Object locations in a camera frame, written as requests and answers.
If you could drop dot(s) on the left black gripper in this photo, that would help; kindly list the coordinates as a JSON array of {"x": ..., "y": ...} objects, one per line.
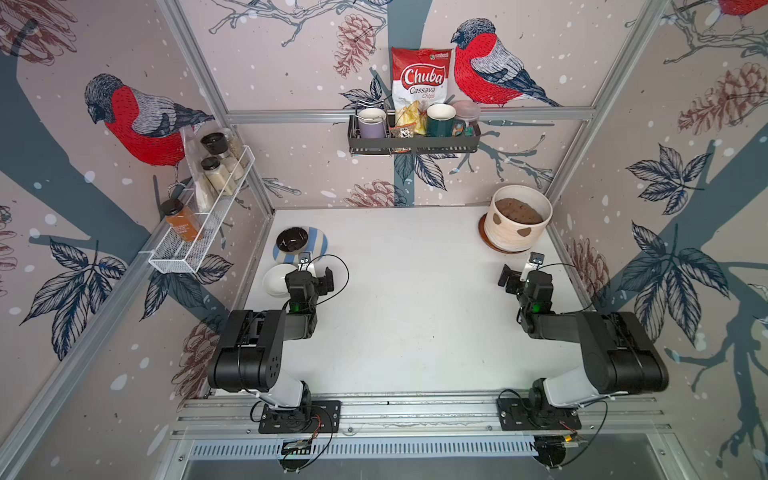
[{"x": 324, "y": 282}]

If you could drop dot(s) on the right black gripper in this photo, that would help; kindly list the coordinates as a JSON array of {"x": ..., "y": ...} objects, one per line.
[{"x": 509, "y": 280}]

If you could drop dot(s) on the white ceramic pot with soil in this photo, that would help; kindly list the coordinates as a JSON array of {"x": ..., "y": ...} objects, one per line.
[{"x": 516, "y": 217}]

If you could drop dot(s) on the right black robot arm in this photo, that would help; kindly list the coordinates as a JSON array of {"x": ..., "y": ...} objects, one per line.
[{"x": 617, "y": 355}]

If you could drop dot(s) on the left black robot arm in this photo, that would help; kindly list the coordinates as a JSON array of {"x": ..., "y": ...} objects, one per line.
[{"x": 248, "y": 356}]

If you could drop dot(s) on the brown pot saucer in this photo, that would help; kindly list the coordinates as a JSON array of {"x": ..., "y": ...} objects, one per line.
[{"x": 484, "y": 237}]

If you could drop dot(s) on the white oval bowl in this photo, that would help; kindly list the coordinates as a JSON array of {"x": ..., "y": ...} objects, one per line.
[{"x": 274, "y": 280}]

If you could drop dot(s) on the blue striped plate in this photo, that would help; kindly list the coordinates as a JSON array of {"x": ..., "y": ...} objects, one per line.
[{"x": 317, "y": 245}]

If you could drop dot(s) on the small black bowl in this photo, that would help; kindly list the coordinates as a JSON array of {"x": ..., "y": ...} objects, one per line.
[{"x": 292, "y": 239}]

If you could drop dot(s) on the orange spice jar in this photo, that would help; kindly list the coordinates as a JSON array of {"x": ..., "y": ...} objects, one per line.
[{"x": 181, "y": 219}]

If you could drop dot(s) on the black lid spice jar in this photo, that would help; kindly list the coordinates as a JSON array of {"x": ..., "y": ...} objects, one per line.
[
  {"x": 216, "y": 144},
  {"x": 218, "y": 176}
]

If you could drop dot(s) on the purple mug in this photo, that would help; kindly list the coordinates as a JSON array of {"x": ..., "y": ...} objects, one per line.
[{"x": 372, "y": 123}]

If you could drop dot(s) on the small snack packet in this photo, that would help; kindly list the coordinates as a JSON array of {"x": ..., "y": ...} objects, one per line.
[{"x": 402, "y": 132}]

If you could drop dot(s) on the pink lidded jar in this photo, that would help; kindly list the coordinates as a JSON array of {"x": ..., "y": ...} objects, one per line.
[{"x": 466, "y": 118}]

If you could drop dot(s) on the green mug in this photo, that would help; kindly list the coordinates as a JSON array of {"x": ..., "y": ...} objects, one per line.
[{"x": 442, "y": 121}]

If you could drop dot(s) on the red Chuba chips bag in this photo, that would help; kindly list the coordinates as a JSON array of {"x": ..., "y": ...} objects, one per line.
[{"x": 420, "y": 79}]

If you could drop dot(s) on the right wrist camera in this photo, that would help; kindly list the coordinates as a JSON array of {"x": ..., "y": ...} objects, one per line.
[{"x": 535, "y": 261}]

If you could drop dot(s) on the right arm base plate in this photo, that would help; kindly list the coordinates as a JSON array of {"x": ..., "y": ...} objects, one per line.
[{"x": 517, "y": 414}]

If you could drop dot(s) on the white wire wall rack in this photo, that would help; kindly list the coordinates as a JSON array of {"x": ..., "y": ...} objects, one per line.
[{"x": 173, "y": 255}]

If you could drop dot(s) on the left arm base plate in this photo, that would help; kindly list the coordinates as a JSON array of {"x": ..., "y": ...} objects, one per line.
[{"x": 318, "y": 417}]

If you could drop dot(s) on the black wall shelf basket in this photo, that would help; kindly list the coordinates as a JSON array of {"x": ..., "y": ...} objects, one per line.
[{"x": 390, "y": 145}]

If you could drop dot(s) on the aluminium mounting rail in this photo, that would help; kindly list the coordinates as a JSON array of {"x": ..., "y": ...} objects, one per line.
[{"x": 392, "y": 414}]

